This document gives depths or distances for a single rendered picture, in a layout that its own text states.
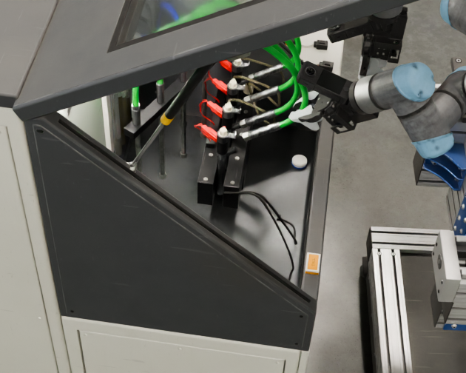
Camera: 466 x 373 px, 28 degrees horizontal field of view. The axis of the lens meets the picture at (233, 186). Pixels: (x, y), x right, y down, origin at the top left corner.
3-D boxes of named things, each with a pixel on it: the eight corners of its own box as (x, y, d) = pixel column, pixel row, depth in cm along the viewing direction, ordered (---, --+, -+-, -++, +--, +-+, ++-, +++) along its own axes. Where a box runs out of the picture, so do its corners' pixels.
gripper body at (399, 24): (397, 66, 200) (407, 23, 190) (357, 61, 200) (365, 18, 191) (398, 44, 205) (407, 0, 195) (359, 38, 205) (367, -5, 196)
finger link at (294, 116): (299, 140, 204) (330, 129, 197) (282, 124, 201) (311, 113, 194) (304, 129, 205) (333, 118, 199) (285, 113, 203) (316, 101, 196)
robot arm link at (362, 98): (363, 95, 181) (376, 63, 184) (346, 100, 185) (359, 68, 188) (387, 118, 184) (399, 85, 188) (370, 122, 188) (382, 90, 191)
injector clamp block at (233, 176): (237, 226, 228) (239, 186, 217) (196, 221, 229) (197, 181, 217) (254, 128, 250) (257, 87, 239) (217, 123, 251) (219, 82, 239)
